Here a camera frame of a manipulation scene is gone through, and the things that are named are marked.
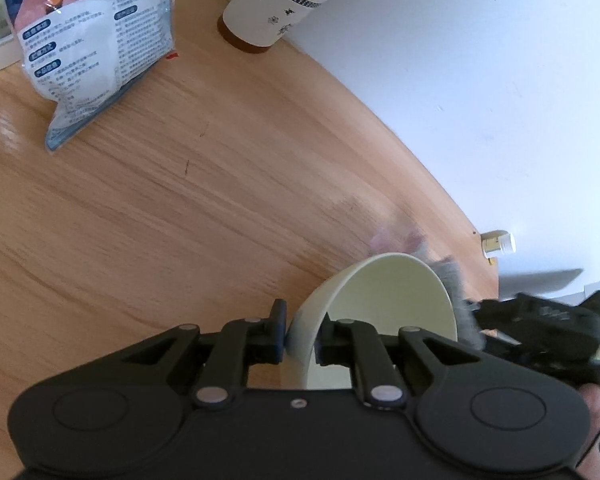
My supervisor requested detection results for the pale yellow bowl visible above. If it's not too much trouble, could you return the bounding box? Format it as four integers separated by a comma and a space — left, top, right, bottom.
280, 252, 457, 390

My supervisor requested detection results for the grey and pink cloth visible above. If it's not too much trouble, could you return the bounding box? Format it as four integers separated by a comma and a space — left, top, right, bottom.
370, 228, 486, 350

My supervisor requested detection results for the person's right hand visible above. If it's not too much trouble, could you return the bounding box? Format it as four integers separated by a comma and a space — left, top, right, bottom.
577, 385, 600, 480

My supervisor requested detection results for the small white pill bottle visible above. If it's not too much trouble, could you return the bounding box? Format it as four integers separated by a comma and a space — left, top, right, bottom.
480, 230, 516, 259

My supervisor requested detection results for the blue white plastic food bag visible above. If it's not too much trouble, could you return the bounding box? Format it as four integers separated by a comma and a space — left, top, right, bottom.
4, 0, 174, 152

